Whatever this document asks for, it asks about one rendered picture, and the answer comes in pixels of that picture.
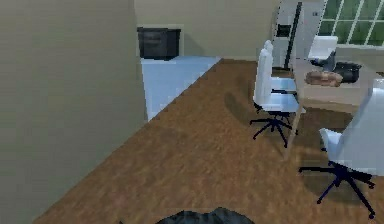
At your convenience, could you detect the grey refrigerator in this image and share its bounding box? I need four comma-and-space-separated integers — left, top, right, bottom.
271, 0, 328, 70

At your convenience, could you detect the black chest of drawers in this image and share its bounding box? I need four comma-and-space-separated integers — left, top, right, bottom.
136, 27, 182, 61

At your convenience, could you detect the white swivel chair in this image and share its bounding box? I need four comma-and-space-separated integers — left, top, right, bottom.
249, 48, 306, 149
298, 87, 384, 220
263, 39, 298, 93
307, 35, 339, 72

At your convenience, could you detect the light wooden dining table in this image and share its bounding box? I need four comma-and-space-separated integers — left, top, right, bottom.
283, 57, 384, 162

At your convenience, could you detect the white framed window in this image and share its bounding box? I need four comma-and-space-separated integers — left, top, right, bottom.
318, 0, 384, 47

